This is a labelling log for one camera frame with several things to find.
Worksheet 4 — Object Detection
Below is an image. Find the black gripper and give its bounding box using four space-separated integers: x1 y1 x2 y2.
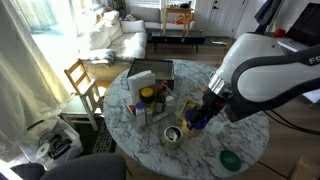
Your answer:
186 87 231 131

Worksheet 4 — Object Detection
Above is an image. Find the blue lidded tin can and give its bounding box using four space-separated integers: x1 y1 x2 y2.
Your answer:
181 108 209 139

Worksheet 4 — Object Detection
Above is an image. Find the silver metal cup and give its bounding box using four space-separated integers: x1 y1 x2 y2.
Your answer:
162 125 184 150

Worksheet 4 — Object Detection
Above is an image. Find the white shaker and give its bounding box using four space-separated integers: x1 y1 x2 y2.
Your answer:
165 95 176 115

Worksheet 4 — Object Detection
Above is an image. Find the dark glass sauce bottle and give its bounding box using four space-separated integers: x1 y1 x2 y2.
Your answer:
155 85 165 114

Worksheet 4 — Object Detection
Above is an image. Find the red capped sauce bottle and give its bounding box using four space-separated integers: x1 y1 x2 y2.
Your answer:
161 79 170 98

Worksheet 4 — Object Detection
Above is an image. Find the round green lid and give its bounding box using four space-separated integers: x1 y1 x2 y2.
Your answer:
218 149 242 173

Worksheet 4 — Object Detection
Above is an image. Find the blue capped white bottle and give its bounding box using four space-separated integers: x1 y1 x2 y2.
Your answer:
135 101 147 129

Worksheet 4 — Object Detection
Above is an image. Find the yellow lidded jar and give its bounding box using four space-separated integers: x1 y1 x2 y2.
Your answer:
140 87 155 105

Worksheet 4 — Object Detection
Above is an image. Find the white napkin stack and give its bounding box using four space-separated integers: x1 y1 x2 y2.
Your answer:
127 69 157 105

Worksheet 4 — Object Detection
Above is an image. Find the dark blue cardboard box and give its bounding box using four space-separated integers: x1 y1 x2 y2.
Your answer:
126 58 176 91

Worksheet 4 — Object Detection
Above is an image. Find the black coffee table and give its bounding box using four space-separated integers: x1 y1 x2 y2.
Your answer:
151 29 207 54

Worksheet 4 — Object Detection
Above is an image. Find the white sofa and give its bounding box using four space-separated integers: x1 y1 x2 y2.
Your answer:
78 6 196 80

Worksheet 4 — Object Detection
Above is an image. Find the wooden white chair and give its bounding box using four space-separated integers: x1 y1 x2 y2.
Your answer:
60 58 106 133

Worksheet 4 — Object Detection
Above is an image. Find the white door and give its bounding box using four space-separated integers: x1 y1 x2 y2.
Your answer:
194 0 248 38

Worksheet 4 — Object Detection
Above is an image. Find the yellow wooden side table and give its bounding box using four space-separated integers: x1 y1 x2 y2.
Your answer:
161 6 195 37

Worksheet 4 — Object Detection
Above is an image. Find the brown cardboard box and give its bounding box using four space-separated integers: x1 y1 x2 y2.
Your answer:
287 156 320 180

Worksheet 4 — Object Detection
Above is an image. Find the grey upholstered chair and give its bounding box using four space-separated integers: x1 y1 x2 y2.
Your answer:
9 153 128 180

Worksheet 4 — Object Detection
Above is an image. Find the small red object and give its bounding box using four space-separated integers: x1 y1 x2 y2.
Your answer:
273 28 287 39

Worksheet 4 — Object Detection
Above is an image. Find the hanging grey jacket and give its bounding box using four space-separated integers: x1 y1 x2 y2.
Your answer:
254 0 283 26

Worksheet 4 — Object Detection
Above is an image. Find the clear plastic storage bin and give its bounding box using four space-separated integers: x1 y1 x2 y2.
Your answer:
19 116 85 171

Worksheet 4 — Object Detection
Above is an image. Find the black laptop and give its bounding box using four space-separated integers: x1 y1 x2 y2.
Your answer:
277 2 320 53

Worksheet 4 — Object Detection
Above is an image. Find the cream curtain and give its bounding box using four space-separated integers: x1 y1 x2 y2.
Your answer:
0 0 73 165

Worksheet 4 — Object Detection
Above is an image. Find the wire condiment caddy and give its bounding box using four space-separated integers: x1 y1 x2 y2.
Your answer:
122 84 180 125

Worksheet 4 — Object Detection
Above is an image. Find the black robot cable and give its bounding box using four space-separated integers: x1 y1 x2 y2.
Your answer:
264 109 320 136

